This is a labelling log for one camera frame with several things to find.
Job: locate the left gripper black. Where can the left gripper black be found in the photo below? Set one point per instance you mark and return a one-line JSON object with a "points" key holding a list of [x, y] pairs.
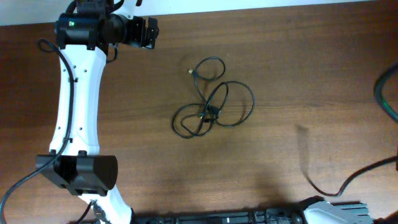
{"points": [[148, 32]]}

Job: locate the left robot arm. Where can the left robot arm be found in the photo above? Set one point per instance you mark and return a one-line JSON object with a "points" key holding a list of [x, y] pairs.
{"points": [[84, 34]]}

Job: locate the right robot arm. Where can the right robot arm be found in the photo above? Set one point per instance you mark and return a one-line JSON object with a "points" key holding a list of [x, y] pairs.
{"points": [[317, 210]]}

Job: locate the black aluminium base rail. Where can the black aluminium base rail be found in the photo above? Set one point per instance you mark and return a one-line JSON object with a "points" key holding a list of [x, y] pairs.
{"points": [[291, 214]]}

